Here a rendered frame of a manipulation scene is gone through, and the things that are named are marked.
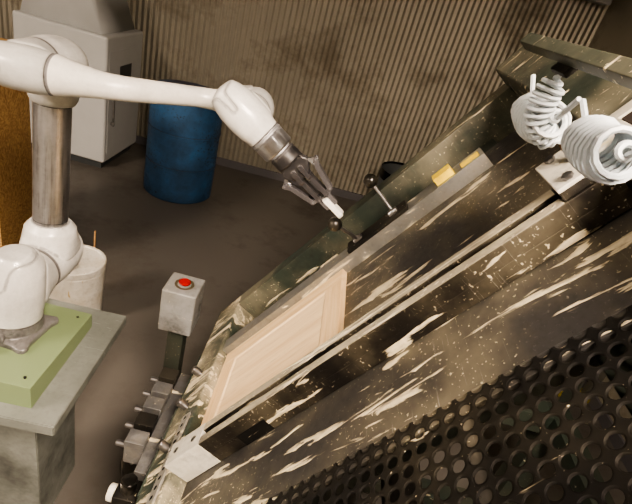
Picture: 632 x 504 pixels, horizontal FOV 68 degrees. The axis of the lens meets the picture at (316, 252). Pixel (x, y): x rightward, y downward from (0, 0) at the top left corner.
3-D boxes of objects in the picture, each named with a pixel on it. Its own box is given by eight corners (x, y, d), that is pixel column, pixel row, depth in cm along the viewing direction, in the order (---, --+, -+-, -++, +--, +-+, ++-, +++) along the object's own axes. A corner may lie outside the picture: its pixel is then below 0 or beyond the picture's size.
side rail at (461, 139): (263, 313, 177) (241, 294, 174) (526, 112, 134) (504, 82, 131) (260, 323, 172) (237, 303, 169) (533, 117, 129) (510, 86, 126)
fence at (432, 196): (235, 347, 154) (226, 340, 152) (488, 158, 117) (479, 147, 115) (231, 357, 149) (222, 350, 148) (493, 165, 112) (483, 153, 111)
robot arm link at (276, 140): (256, 141, 126) (271, 158, 128) (248, 152, 118) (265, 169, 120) (279, 118, 123) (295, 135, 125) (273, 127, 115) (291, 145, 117)
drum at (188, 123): (221, 188, 458) (237, 94, 413) (194, 212, 405) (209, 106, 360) (162, 169, 461) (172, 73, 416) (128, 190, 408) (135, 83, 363)
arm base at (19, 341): (-50, 344, 133) (-51, 329, 130) (6, 304, 153) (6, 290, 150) (13, 364, 133) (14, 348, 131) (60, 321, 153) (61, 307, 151)
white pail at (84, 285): (64, 289, 284) (63, 221, 261) (114, 301, 286) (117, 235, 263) (34, 322, 256) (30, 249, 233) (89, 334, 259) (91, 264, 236)
